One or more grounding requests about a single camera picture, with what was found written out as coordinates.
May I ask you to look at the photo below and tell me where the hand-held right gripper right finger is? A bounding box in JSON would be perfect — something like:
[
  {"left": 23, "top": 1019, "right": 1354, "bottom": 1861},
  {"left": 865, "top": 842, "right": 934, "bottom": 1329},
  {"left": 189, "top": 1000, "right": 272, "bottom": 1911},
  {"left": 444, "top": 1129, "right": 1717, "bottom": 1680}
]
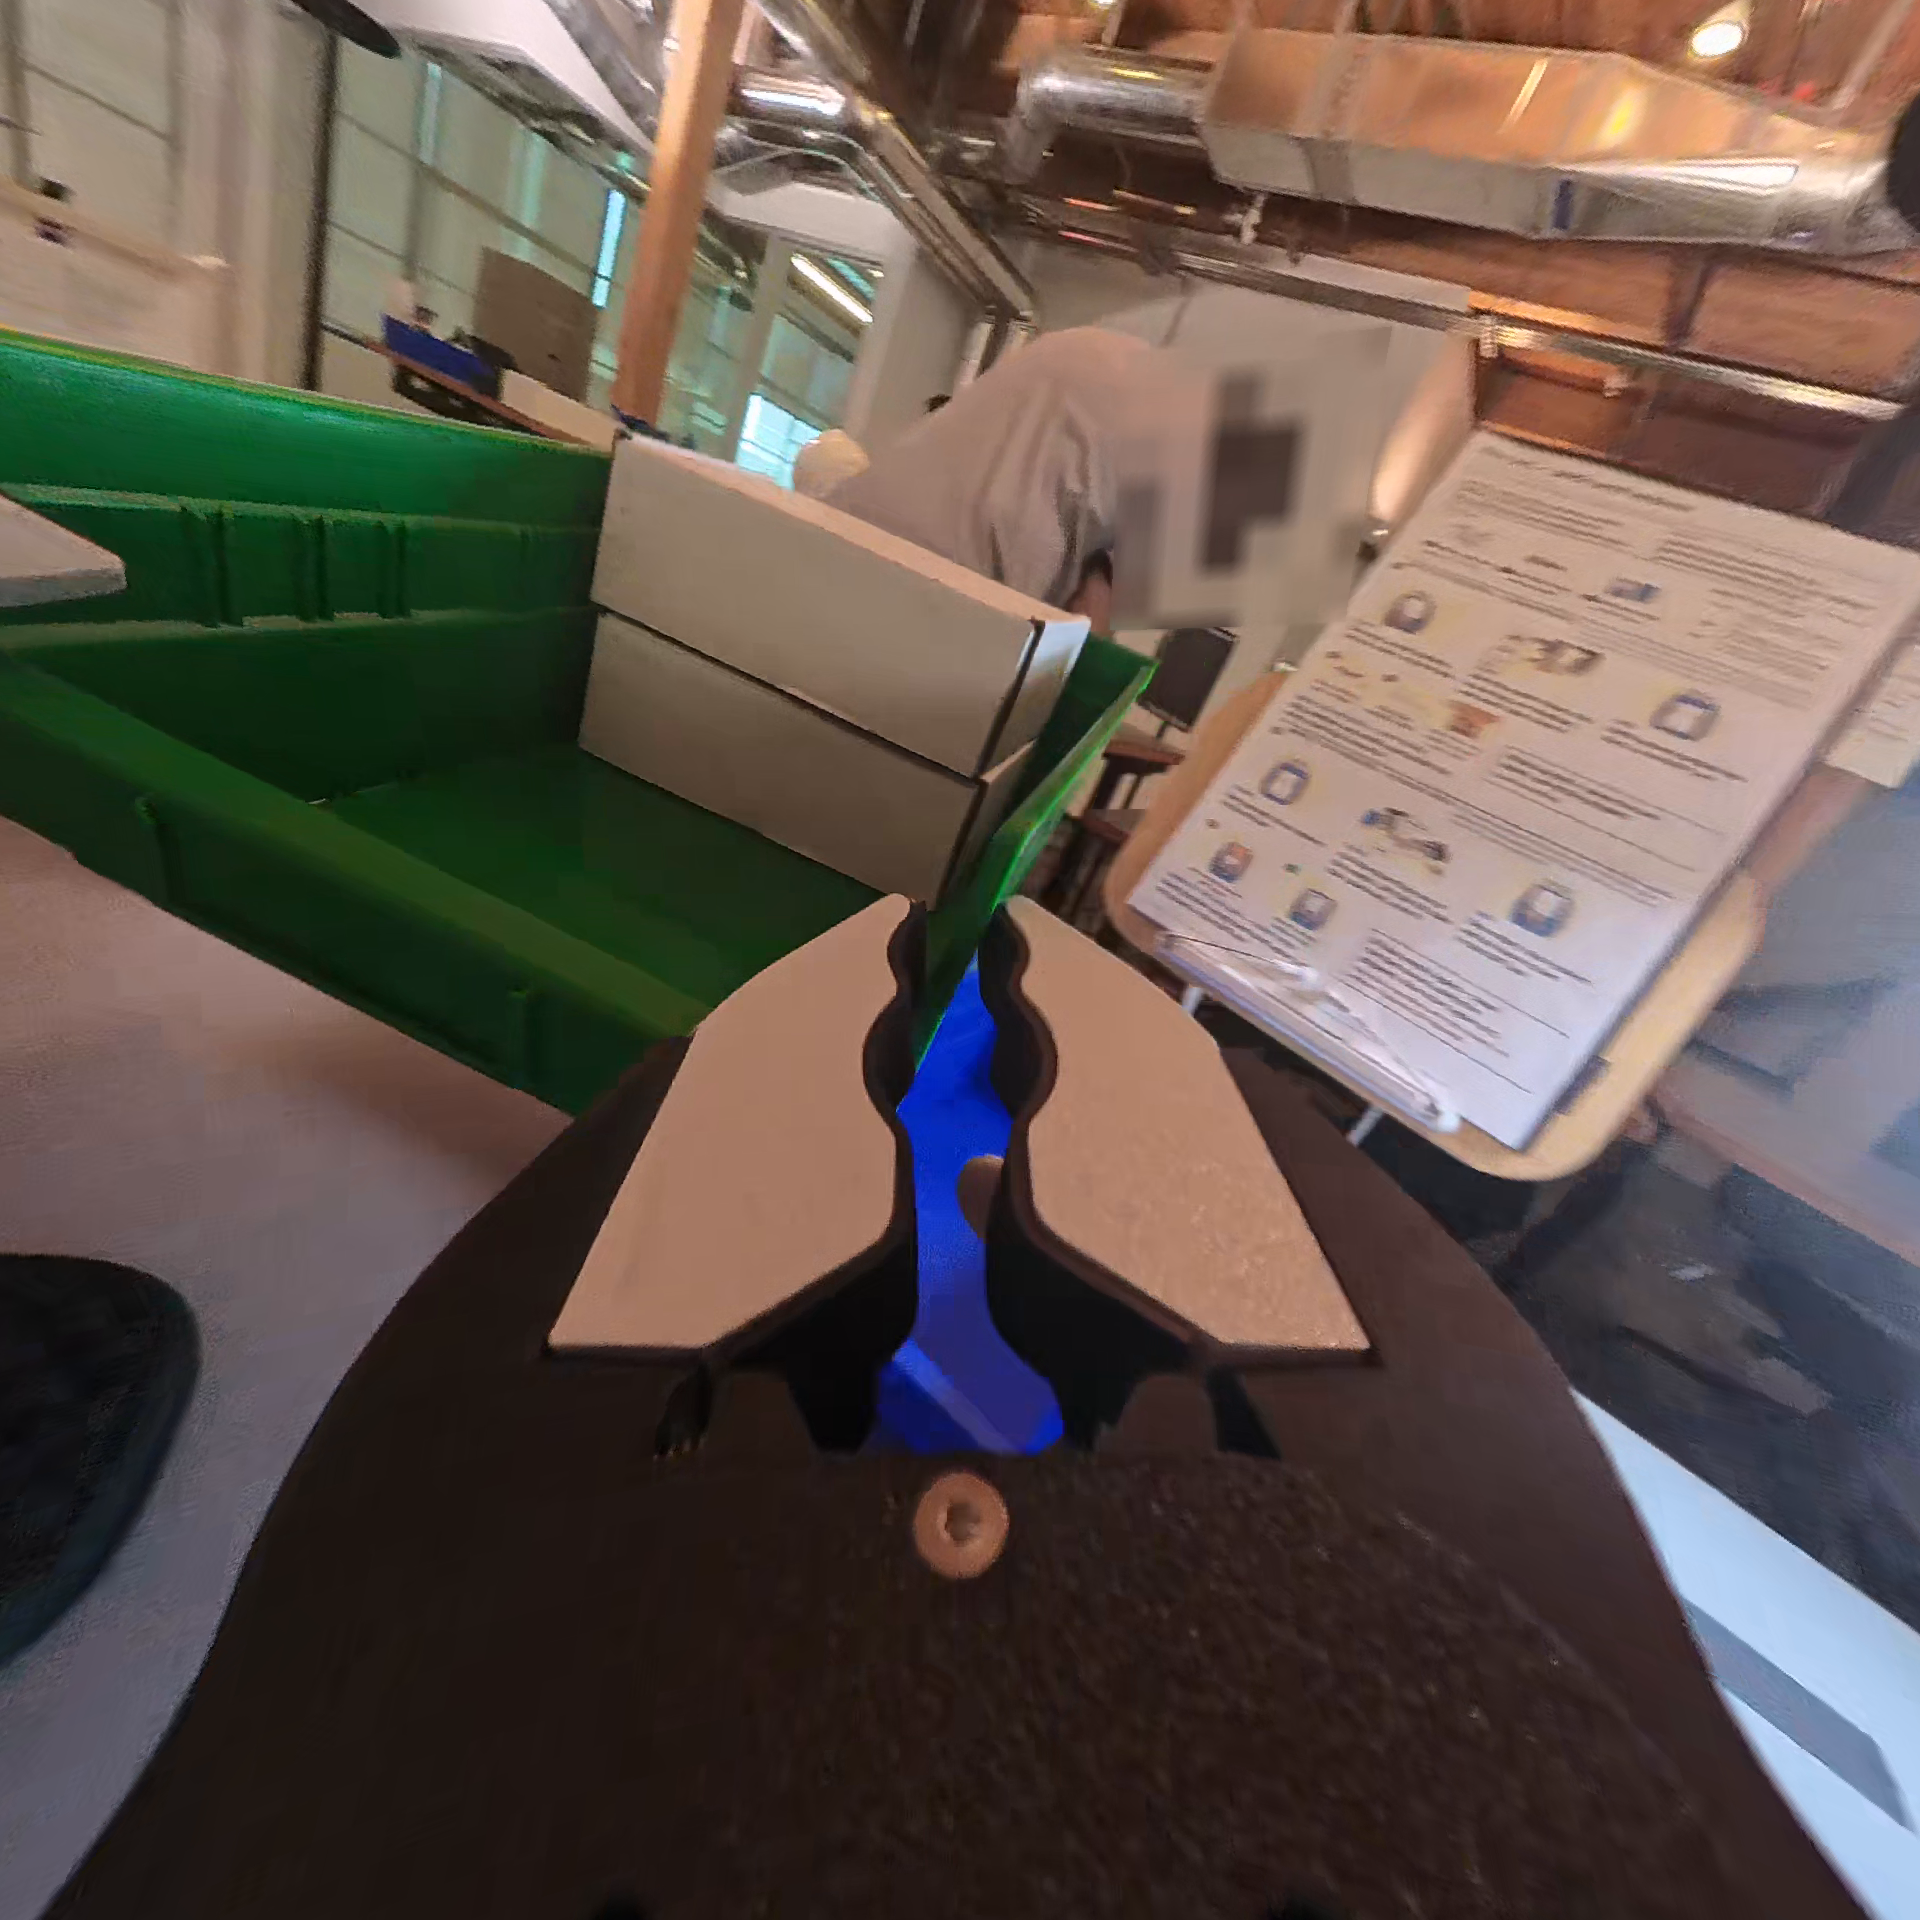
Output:
[{"left": 981, "top": 894, "right": 1374, "bottom": 1369}]

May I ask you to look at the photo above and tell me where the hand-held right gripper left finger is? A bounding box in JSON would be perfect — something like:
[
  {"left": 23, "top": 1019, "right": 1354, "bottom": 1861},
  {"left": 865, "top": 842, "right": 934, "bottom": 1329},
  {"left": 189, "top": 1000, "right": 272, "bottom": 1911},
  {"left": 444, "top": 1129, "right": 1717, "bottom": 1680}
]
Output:
[{"left": 545, "top": 891, "right": 923, "bottom": 1369}]

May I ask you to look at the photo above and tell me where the blue plastic bin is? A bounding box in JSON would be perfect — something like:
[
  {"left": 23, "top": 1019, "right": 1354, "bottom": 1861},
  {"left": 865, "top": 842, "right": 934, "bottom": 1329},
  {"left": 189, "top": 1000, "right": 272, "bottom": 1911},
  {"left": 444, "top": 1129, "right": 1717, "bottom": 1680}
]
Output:
[{"left": 870, "top": 965, "right": 1068, "bottom": 1458}]

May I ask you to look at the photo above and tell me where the green plastic bin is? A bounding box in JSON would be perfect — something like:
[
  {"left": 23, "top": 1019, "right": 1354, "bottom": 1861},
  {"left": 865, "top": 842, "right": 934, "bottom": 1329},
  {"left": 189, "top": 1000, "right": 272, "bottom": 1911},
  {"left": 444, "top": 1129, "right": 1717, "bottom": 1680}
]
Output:
[{"left": 0, "top": 332, "right": 1159, "bottom": 1115}]

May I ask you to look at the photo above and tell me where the white cardboard box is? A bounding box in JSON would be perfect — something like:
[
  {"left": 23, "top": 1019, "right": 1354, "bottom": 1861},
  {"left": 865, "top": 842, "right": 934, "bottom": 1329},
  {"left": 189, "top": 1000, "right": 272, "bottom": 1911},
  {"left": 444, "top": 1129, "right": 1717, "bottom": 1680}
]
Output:
[
  {"left": 0, "top": 494, "right": 130, "bottom": 609},
  {"left": 588, "top": 433, "right": 1092, "bottom": 779},
  {"left": 575, "top": 612, "right": 1040, "bottom": 914}
]

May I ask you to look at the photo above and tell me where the wooden document board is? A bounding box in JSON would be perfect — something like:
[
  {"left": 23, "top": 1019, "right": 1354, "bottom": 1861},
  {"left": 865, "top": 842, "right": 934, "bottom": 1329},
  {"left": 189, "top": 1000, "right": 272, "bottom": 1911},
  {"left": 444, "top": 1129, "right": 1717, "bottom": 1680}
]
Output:
[{"left": 1102, "top": 666, "right": 1772, "bottom": 1188}]

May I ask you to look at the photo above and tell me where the black monitor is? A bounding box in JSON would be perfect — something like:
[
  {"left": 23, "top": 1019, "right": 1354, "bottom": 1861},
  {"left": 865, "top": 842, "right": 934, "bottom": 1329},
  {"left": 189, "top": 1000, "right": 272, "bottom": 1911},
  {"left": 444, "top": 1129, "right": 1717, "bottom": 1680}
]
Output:
[{"left": 1146, "top": 625, "right": 1243, "bottom": 734}]

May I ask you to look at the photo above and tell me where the printed instruction sheet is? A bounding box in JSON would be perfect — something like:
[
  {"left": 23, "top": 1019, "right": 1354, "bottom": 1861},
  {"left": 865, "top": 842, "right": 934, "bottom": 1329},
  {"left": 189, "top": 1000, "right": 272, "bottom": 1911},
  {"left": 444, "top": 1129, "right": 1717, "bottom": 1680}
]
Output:
[{"left": 1124, "top": 425, "right": 1920, "bottom": 1153}]

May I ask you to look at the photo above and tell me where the black mesh armrest pad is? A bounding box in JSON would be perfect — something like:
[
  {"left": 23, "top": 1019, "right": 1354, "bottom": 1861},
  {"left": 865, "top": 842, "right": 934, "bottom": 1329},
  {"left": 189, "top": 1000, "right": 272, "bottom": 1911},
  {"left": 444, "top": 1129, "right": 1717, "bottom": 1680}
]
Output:
[{"left": 0, "top": 1251, "right": 203, "bottom": 1668}]

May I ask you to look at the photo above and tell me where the metal ventilation duct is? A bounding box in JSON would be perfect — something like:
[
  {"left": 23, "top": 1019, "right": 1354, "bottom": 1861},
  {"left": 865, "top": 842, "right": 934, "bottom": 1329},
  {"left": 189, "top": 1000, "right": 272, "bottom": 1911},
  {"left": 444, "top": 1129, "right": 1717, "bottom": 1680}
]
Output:
[{"left": 703, "top": 0, "right": 1920, "bottom": 264}]

